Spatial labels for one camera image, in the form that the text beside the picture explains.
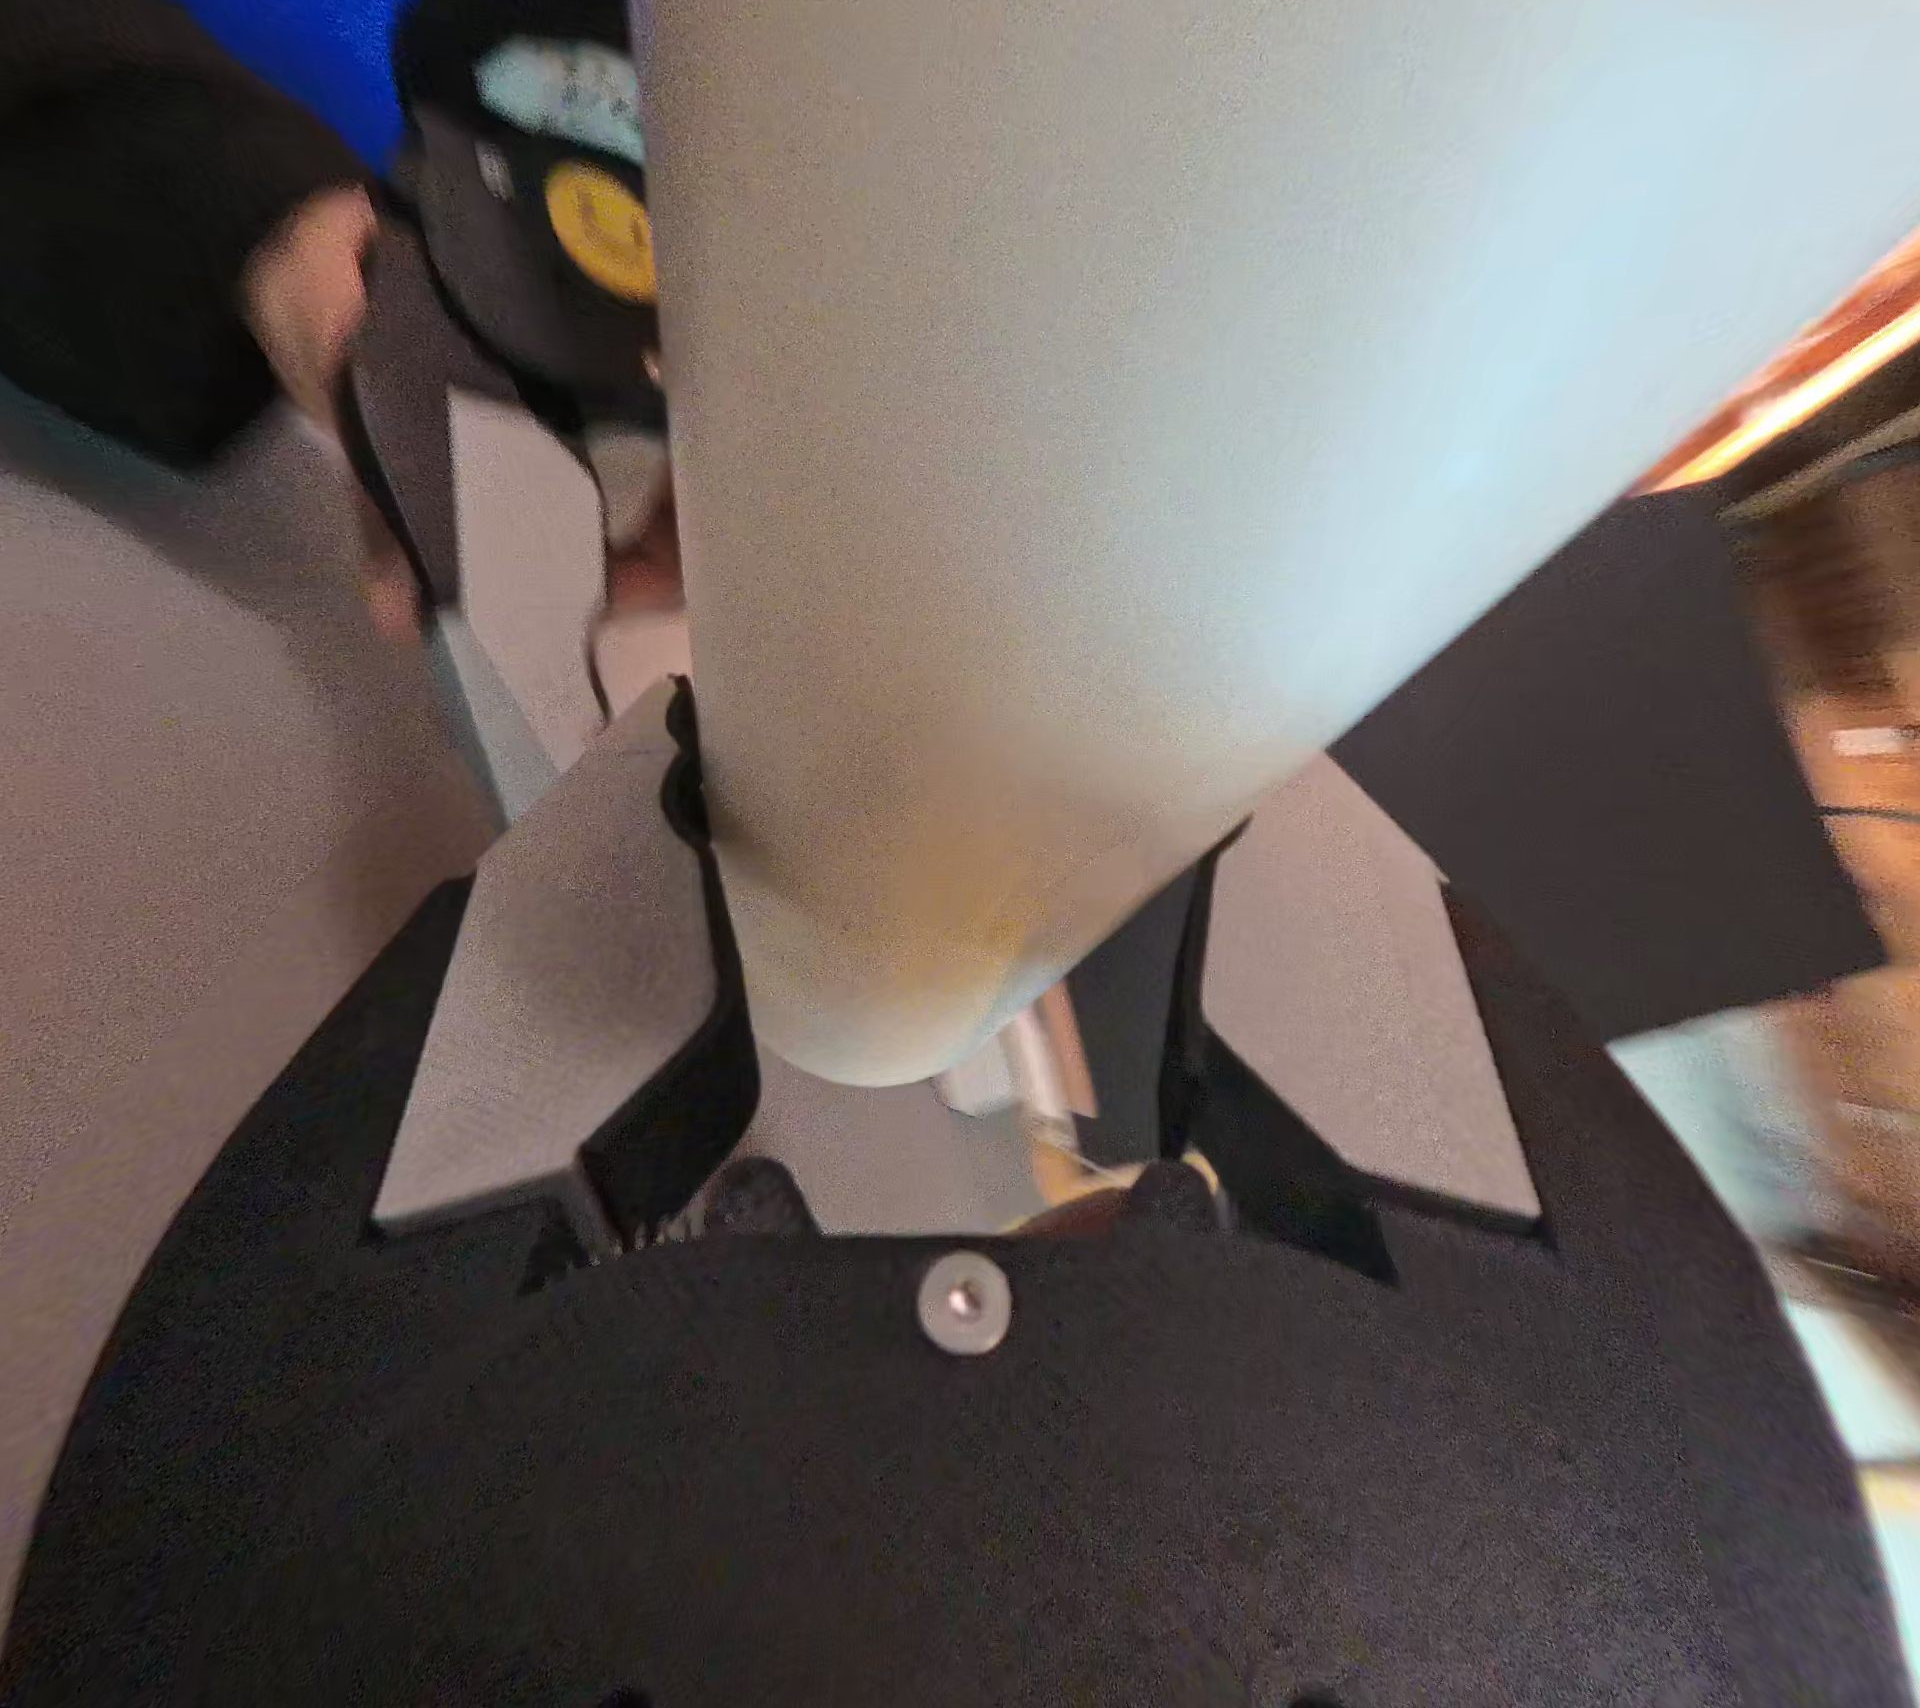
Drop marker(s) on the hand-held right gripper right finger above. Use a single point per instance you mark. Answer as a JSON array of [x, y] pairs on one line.
[[1379, 994]]

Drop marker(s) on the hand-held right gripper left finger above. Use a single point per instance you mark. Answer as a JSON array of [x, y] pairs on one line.
[[543, 1035]]

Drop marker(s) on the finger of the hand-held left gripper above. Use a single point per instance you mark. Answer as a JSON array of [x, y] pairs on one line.
[[533, 557]]

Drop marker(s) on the white bottle with black cap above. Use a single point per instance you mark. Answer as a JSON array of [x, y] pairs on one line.
[[1200, 328]]

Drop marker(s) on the person's left forearm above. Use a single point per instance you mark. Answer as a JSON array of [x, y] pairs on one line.
[[135, 181]]

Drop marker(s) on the person's left hand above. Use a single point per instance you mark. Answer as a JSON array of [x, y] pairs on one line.
[[315, 301]]

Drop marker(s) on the black computer monitor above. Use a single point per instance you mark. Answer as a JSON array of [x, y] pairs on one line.
[[1622, 746]]

